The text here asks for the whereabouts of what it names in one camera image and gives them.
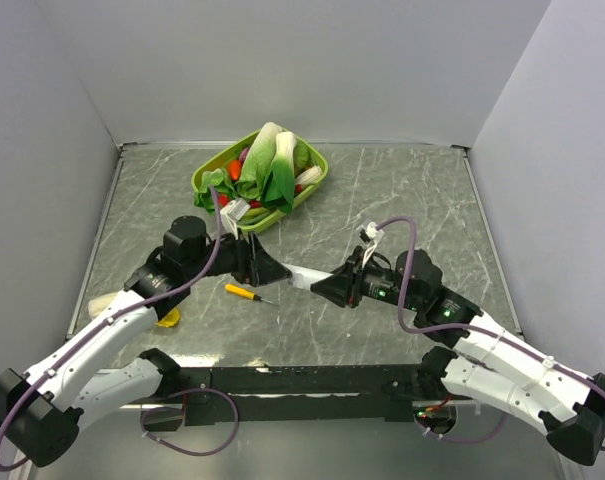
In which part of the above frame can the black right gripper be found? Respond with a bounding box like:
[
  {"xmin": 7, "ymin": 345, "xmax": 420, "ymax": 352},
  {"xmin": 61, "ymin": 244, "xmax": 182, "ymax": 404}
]
[{"xmin": 311, "ymin": 244, "xmax": 422, "ymax": 311}]

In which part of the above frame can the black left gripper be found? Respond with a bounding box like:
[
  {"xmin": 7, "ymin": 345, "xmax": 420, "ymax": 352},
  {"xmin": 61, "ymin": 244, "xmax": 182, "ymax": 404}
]
[{"xmin": 185, "ymin": 227, "xmax": 291, "ymax": 286}]

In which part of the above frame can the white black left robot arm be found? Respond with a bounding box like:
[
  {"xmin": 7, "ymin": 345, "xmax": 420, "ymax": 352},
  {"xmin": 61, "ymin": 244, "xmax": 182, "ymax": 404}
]
[{"xmin": 0, "ymin": 216, "xmax": 292, "ymax": 467}]

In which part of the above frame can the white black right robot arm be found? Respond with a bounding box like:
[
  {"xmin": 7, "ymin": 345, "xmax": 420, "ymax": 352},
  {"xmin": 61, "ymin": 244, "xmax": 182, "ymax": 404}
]
[{"xmin": 308, "ymin": 249, "xmax": 605, "ymax": 466}]

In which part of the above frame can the dark green bok choy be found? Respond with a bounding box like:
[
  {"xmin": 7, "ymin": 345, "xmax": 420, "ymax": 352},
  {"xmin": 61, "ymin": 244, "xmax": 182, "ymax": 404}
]
[{"xmin": 261, "ymin": 131, "xmax": 297, "ymax": 214}]

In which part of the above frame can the red chili pepper toy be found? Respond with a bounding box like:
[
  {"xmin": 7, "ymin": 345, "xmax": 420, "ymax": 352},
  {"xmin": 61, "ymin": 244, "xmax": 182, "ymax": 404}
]
[{"xmin": 218, "ymin": 185, "xmax": 304, "ymax": 209}]

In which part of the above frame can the green lettuce toy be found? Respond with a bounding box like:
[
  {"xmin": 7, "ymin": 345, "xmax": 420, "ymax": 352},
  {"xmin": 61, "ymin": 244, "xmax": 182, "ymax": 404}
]
[{"xmin": 193, "ymin": 168, "xmax": 237, "ymax": 213}]

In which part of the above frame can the light green cabbage toy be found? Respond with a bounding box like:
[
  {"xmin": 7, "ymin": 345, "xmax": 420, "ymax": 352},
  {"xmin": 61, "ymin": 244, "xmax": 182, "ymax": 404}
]
[{"xmin": 236, "ymin": 122, "xmax": 283, "ymax": 200}]

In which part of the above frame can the yellow napa cabbage toy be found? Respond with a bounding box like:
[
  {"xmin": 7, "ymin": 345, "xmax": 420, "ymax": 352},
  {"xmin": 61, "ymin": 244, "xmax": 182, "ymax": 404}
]
[{"xmin": 87, "ymin": 292, "xmax": 182, "ymax": 329}]

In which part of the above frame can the orange carrot toy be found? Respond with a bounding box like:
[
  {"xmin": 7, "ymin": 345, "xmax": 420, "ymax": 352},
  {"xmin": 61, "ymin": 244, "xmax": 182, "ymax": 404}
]
[{"xmin": 227, "ymin": 159, "xmax": 243, "ymax": 182}]

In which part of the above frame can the light green plastic basket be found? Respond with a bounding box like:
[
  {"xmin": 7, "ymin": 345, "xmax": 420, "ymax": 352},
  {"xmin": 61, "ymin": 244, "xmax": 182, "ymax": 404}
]
[{"xmin": 191, "ymin": 122, "xmax": 329, "ymax": 233}]

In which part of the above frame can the purple onion toy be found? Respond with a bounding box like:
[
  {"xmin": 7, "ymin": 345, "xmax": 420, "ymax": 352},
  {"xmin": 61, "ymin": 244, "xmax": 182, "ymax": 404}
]
[{"xmin": 238, "ymin": 147, "xmax": 250, "ymax": 162}]

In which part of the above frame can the yellow handled screwdriver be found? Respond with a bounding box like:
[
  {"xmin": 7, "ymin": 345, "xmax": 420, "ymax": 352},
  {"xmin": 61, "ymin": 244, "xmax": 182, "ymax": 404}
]
[{"xmin": 225, "ymin": 284, "xmax": 277, "ymax": 306}]

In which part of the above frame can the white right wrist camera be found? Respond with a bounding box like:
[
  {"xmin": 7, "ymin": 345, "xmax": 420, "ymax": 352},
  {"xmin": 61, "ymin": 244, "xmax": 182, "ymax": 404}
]
[{"xmin": 357, "ymin": 221, "xmax": 384, "ymax": 267}]

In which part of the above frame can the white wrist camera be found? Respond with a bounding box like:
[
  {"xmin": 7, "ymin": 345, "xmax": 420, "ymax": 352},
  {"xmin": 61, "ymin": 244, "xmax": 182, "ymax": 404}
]
[
  {"xmin": 357, "ymin": 221, "xmax": 384, "ymax": 267},
  {"xmin": 220, "ymin": 198, "xmax": 250, "ymax": 239}
]

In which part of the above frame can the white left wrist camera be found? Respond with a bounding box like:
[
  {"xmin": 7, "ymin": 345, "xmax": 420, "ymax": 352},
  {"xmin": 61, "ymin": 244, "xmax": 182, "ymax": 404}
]
[{"xmin": 220, "ymin": 198, "xmax": 250, "ymax": 239}]

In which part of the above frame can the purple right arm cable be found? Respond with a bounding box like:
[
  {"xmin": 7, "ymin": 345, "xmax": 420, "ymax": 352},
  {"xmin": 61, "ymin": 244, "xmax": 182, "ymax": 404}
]
[{"xmin": 373, "ymin": 215, "xmax": 605, "ymax": 450}]

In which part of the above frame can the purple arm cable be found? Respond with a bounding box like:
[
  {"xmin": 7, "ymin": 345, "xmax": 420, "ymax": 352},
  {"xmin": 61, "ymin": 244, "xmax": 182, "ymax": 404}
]
[
  {"xmin": 0, "ymin": 185, "xmax": 233, "ymax": 473},
  {"xmin": 373, "ymin": 215, "xmax": 605, "ymax": 450}
]

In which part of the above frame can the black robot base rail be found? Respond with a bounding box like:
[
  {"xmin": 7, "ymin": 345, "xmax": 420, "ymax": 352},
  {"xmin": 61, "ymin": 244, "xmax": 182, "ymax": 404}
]
[{"xmin": 119, "ymin": 363, "xmax": 478, "ymax": 427}]

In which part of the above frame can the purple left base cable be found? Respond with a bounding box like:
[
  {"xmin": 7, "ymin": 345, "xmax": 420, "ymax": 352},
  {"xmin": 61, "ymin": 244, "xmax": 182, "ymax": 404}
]
[{"xmin": 139, "ymin": 388, "xmax": 240, "ymax": 456}]

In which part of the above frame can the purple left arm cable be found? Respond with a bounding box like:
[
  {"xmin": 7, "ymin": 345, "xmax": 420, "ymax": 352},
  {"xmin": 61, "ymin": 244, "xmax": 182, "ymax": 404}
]
[{"xmin": 0, "ymin": 185, "xmax": 233, "ymax": 473}]

